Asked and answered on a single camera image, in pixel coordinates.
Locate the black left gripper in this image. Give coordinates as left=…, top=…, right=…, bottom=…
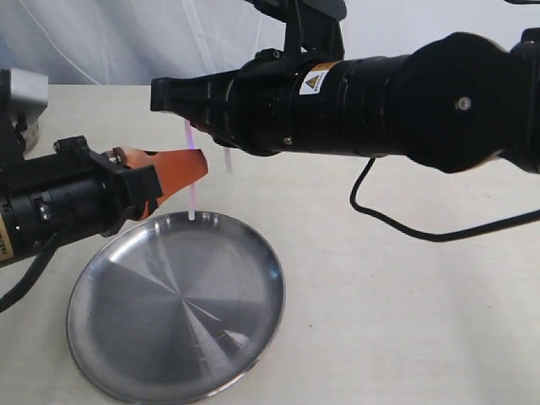
left=40, top=136, right=208, bottom=236

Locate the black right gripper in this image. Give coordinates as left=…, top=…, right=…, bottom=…
left=149, top=48, right=334, bottom=158

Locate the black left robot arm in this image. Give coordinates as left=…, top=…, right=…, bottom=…
left=1, top=136, right=208, bottom=266

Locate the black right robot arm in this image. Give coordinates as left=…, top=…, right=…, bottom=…
left=150, top=28, right=539, bottom=173

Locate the round stainless steel plate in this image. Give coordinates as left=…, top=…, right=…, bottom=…
left=66, top=211, right=286, bottom=404

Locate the white backdrop cloth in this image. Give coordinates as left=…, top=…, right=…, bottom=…
left=1, top=1, right=539, bottom=85

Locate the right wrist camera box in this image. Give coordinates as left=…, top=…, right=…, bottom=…
left=249, top=0, right=347, bottom=61

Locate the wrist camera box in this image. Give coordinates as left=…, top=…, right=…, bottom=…
left=249, top=0, right=347, bottom=61
left=1, top=68, right=49, bottom=164

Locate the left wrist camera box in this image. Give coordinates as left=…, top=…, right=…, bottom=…
left=1, top=68, right=49, bottom=164

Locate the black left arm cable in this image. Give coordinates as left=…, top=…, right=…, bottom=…
left=0, top=231, right=64, bottom=313

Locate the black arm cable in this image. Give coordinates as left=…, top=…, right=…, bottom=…
left=0, top=231, right=64, bottom=313
left=349, top=156, right=540, bottom=244

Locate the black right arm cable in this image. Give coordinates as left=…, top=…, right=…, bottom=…
left=349, top=156, right=540, bottom=244

